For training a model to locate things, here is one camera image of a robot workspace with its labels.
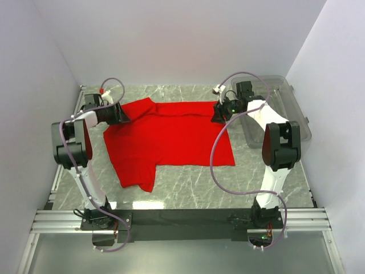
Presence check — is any red t shirt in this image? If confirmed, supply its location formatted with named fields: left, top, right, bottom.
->
left=103, top=98, right=224, bottom=192

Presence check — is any clear plastic storage bin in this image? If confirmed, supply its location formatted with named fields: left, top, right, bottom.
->
left=231, top=75, right=312, bottom=153

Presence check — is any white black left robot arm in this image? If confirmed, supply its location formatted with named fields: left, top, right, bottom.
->
left=51, top=94, right=130, bottom=231

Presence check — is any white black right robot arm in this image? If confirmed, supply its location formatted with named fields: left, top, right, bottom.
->
left=211, top=81, right=301, bottom=228

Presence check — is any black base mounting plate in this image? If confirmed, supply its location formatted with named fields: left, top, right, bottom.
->
left=74, top=208, right=283, bottom=243

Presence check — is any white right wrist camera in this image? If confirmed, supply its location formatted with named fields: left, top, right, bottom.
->
left=212, top=84, right=226, bottom=95

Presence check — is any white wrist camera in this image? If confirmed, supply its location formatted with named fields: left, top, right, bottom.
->
left=212, top=84, right=226, bottom=95
left=99, top=88, right=113, bottom=106

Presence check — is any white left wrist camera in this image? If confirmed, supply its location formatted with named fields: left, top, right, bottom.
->
left=99, top=88, right=113, bottom=106

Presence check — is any aluminium front frame rail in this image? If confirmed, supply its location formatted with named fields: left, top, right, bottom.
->
left=30, top=208, right=332, bottom=234

